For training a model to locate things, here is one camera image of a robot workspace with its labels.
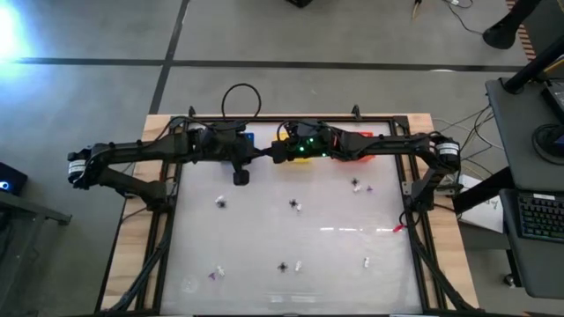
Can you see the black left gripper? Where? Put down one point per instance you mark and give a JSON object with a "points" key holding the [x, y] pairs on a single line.
{"points": [[241, 176]]}

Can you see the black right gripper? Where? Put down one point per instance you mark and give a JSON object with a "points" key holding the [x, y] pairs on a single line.
{"points": [[288, 152]]}

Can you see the black plastic spider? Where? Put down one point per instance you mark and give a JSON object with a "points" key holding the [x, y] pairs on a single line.
{"points": [[293, 202], [354, 181], [282, 267], [221, 204]]}

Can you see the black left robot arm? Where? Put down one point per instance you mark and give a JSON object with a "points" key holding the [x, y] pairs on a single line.
{"points": [[132, 149]]}

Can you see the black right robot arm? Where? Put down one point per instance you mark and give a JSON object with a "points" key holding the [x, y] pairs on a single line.
{"points": [[388, 143]]}

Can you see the yellow plastic basket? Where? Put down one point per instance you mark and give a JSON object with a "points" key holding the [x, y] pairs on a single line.
{"points": [[302, 161]]}

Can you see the blue plastic basket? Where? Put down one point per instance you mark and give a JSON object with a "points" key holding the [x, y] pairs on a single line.
{"points": [[250, 137]]}

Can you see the black clamp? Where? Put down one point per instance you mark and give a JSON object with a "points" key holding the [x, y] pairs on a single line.
{"points": [[191, 111], [356, 111]]}

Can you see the orange plastic basket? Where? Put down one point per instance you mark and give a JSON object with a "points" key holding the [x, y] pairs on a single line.
{"points": [[365, 134]]}

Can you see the white box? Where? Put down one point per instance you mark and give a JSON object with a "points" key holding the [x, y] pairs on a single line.
{"points": [[467, 181]]}

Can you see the grey side desk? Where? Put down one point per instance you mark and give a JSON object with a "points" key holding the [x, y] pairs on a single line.
{"points": [[35, 209]]}

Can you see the dark grey desk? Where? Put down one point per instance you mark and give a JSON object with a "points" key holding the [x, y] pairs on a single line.
{"points": [[515, 132]]}

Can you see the black device with blue light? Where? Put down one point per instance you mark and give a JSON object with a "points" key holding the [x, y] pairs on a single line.
{"points": [[11, 178]]}

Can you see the black chair base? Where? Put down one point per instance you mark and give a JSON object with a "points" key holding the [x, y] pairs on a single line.
{"points": [[502, 33]]}

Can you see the caster wheel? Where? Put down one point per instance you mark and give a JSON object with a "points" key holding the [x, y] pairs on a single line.
{"points": [[509, 280]]}

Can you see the black pole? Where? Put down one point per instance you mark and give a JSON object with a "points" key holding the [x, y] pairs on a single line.
{"points": [[533, 66]]}

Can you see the black monitor base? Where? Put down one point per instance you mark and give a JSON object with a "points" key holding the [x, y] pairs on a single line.
{"points": [[548, 141]]}

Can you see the black keyboard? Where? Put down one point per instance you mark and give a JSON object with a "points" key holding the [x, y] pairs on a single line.
{"points": [[542, 218]]}

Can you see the silver metal bracket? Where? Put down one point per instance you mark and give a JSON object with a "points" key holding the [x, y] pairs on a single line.
{"points": [[406, 187]]}

